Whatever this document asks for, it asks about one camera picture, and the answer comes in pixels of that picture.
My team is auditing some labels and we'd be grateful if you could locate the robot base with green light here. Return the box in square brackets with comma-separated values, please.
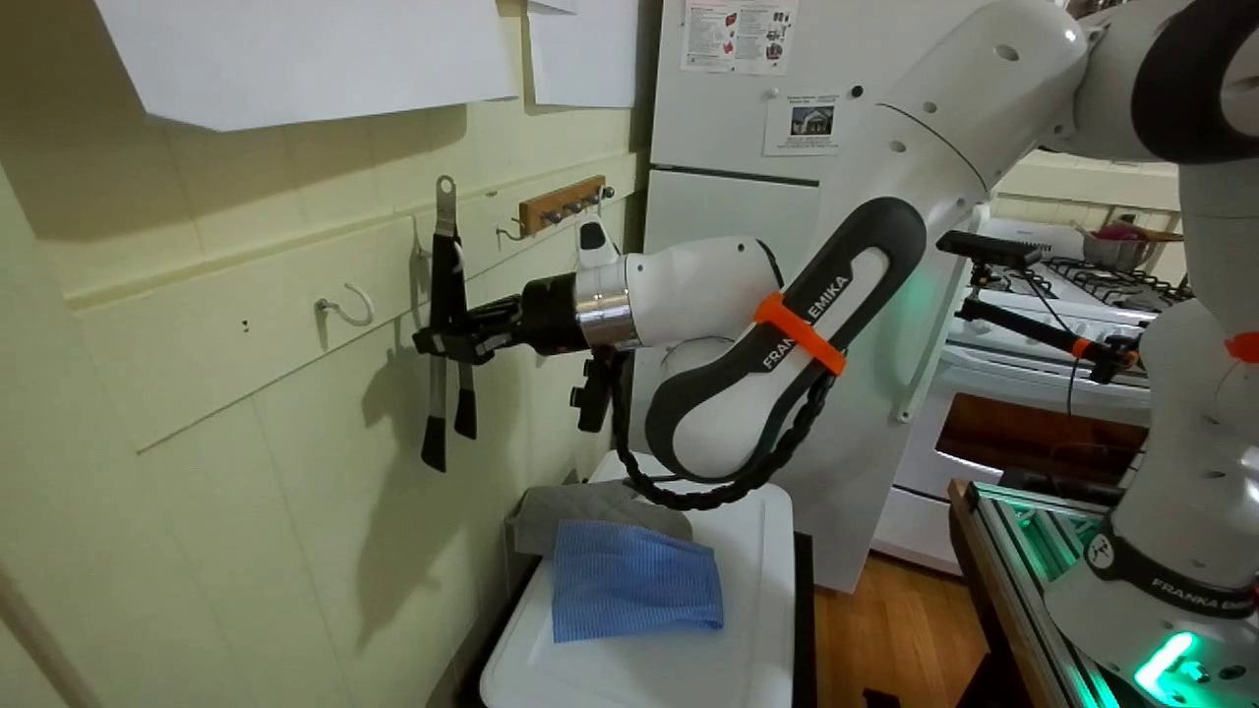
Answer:
[960, 470, 1259, 708]

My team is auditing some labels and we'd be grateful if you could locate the blue cloth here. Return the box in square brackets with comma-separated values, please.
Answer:
[551, 522, 725, 640]

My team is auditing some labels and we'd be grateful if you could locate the white paper sheet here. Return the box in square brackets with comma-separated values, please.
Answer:
[527, 0, 643, 109]
[96, 0, 517, 135]

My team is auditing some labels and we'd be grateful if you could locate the white refrigerator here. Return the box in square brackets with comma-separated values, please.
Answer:
[639, 0, 998, 599]

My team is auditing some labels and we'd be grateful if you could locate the white kitchen stove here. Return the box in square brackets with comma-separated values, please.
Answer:
[873, 217, 1188, 574]

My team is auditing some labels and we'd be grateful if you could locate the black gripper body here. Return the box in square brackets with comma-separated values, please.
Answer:
[450, 276, 586, 362]

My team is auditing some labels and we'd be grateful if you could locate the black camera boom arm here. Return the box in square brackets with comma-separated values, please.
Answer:
[935, 231, 1137, 381]

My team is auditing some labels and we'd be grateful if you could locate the red pot on stove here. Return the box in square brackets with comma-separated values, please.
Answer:
[1082, 217, 1147, 271]

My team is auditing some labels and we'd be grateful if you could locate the wooden coat peg rail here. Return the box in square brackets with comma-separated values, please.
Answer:
[517, 178, 607, 236]

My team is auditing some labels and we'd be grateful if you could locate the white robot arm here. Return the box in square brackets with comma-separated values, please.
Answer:
[417, 0, 1259, 599]

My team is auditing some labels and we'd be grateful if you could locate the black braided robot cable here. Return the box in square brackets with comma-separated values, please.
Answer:
[607, 351, 842, 514]

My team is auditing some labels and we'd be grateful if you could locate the white wall hook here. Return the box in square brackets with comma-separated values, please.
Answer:
[490, 219, 522, 245]
[319, 283, 378, 325]

